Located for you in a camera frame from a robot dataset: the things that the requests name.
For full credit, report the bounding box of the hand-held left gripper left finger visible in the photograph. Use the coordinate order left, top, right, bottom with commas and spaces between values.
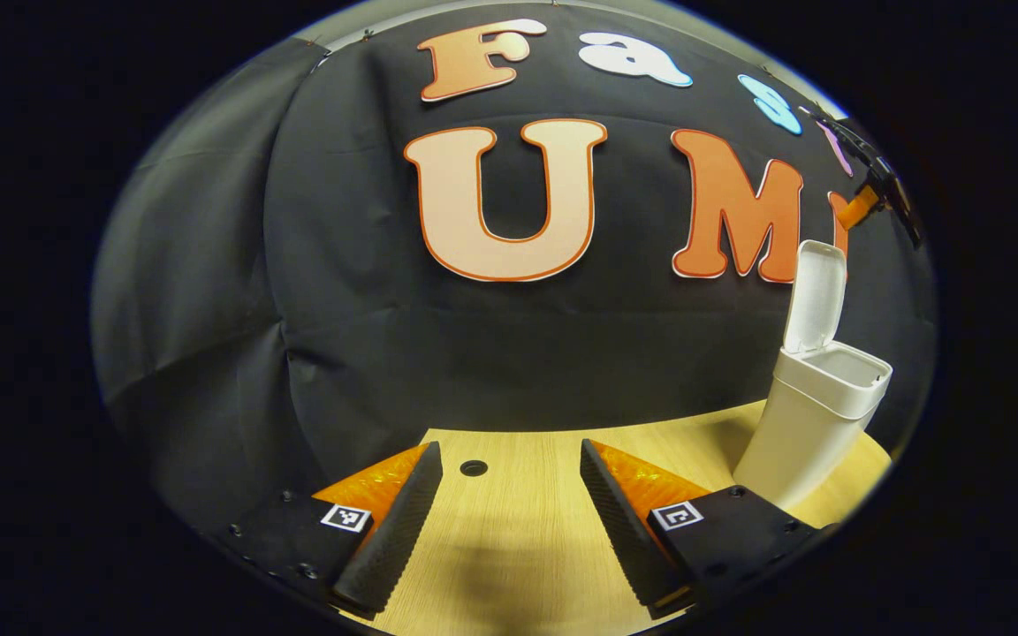
200, 441, 444, 621

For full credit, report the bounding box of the black backdrop cloth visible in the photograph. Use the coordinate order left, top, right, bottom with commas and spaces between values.
89, 4, 938, 540

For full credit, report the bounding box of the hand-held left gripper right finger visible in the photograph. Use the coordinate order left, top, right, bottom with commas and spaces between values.
580, 439, 839, 621

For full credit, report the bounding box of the white desktop garbage bin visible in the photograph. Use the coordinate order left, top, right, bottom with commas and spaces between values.
733, 239, 893, 513

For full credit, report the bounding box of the wooden desktop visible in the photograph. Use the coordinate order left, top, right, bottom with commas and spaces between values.
332, 399, 894, 636

